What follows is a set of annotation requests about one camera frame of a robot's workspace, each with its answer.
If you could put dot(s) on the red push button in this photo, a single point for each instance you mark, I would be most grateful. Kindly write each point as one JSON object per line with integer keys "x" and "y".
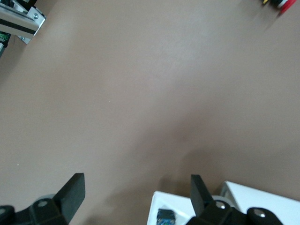
{"x": 284, "y": 4}

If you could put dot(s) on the green circuit board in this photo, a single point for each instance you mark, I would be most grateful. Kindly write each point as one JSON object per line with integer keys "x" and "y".
{"x": 4, "y": 37}

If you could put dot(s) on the white cabinet drawer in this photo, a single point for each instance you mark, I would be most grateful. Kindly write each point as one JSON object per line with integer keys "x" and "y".
{"x": 168, "y": 201}

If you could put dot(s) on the aluminium profile bar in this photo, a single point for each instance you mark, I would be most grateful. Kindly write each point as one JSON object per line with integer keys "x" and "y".
{"x": 21, "y": 16}

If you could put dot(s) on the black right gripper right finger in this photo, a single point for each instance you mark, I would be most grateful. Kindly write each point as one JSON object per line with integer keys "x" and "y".
{"x": 218, "y": 214}

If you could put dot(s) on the blue push button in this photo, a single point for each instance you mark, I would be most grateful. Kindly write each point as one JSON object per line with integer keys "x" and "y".
{"x": 166, "y": 216}

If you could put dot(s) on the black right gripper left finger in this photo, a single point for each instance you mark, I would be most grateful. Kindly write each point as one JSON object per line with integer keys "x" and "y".
{"x": 47, "y": 211}

